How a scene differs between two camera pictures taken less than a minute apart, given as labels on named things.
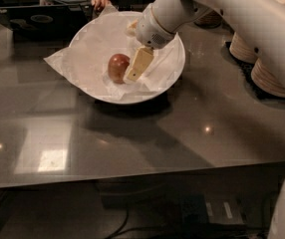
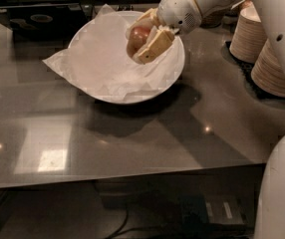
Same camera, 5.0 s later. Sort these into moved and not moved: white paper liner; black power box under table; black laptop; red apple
Moved: red apple
Not moved: black laptop; black power box under table; white paper liner
